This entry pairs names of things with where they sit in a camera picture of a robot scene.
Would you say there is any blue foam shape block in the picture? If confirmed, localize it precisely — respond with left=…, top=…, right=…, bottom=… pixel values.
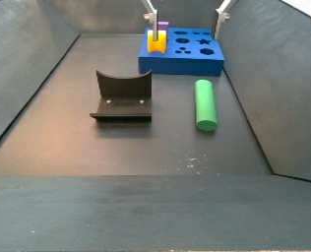
left=138, top=28, right=225, bottom=77

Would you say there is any yellow arch block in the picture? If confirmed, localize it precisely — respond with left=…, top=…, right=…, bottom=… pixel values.
left=146, top=31, right=168, bottom=53

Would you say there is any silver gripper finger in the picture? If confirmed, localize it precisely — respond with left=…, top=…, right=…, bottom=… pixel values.
left=141, top=0, right=158, bottom=41
left=213, top=0, right=237, bottom=40

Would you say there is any black curved fixture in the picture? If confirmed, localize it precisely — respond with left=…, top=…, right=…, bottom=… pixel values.
left=90, top=72, right=153, bottom=121

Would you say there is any purple block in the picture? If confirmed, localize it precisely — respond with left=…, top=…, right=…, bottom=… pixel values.
left=158, top=21, right=169, bottom=31

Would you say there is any green oval cylinder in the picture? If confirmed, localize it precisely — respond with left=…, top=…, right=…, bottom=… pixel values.
left=195, top=80, right=217, bottom=132

